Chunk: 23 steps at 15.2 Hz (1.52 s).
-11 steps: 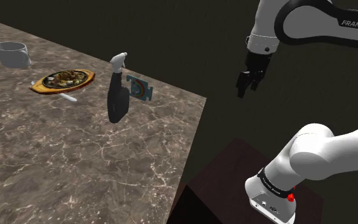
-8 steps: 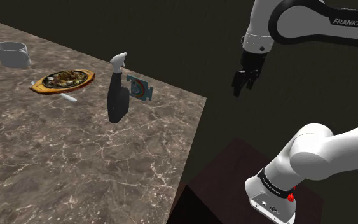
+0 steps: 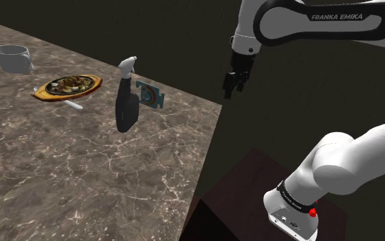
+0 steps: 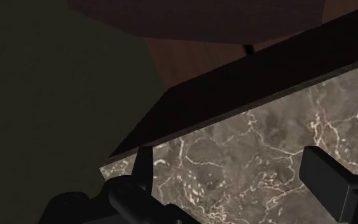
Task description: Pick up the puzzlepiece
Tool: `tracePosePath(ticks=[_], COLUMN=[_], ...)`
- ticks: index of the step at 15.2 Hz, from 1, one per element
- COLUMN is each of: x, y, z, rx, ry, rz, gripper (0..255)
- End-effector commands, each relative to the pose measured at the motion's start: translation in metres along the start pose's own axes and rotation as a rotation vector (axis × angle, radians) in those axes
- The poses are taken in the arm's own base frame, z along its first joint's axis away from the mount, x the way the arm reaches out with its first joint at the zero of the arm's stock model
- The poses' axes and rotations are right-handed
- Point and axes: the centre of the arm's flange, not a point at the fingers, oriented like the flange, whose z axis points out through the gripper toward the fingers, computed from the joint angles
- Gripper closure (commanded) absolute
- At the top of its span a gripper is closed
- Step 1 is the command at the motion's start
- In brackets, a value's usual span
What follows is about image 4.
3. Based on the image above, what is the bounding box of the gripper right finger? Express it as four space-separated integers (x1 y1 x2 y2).
298 145 358 224

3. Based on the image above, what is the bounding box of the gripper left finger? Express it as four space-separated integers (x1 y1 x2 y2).
37 145 202 224

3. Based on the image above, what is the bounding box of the dark cabinet with black knob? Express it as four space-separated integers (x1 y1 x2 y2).
107 2 358 160

